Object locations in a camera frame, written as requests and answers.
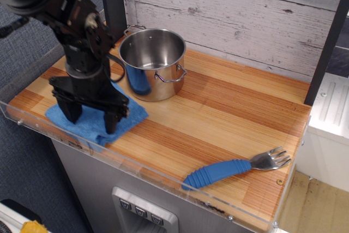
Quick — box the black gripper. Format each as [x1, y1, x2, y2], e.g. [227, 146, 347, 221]
[49, 65, 129, 134]

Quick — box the blue cloth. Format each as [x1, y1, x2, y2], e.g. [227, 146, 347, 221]
[45, 97, 148, 152]

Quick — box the metal pot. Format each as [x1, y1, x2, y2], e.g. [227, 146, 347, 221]
[118, 25, 187, 101]

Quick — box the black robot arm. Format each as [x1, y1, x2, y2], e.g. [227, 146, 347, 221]
[1, 0, 129, 134]

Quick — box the grey cabinet front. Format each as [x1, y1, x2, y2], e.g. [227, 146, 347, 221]
[53, 140, 248, 232]

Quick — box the silver control panel with buttons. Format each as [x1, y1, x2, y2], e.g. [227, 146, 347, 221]
[112, 187, 179, 233]

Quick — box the black and yellow object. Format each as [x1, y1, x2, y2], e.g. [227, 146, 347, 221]
[1, 199, 50, 232]

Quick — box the white block beside table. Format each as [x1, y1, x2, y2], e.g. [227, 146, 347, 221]
[295, 73, 348, 191]

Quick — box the clear acrylic guard rail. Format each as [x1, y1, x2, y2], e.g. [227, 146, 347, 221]
[1, 49, 310, 232]

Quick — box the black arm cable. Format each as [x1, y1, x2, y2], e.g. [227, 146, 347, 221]
[0, 16, 127, 83]

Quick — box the left black frame post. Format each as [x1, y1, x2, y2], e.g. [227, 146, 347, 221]
[103, 0, 127, 40]

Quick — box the black frame post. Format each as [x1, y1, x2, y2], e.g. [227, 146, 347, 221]
[304, 0, 348, 106]
[103, 0, 127, 40]

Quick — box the blue handled metal fork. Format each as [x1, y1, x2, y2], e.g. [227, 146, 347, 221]
[182, 147, 291, 190]

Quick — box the right black frame post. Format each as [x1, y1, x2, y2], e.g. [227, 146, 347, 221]
[304, 0, 348, 106]

